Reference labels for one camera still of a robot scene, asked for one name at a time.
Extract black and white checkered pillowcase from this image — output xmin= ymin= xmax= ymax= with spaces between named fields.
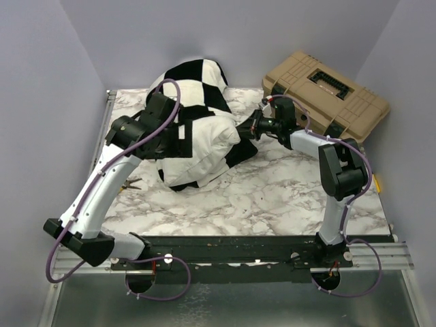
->
xmin=146 ymin=59 xmax=258 ymax=191

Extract black front mounting rail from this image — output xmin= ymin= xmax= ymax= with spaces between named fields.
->
xmin=111 ymin=236 xmax=352 ymax=285

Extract aluminium left side rail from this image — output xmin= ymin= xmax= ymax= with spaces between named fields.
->
xmin=73 ymin=89 xmax=119 ymax=236

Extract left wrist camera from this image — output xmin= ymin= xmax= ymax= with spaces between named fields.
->
xmin=139 ymin=93 xmax=176 ymax=131

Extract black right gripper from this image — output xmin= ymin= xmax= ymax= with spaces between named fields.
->
xmin=232 ymin=108 xmax=282 ymax=141

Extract yellow handled pliers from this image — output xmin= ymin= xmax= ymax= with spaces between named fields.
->
xmin=119 ymin=178 xmax=142 ymax=192

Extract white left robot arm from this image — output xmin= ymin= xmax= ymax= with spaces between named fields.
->
xmin=43 ymin=113 xmax=193 ymax=269

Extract tan plastic toolbox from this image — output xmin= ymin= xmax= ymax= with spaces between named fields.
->
xmin=262 ymin=51 xmax=390 ymax=143

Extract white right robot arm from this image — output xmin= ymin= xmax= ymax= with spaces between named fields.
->
xmin=236 ymin=110 xmax=371 ymax=266

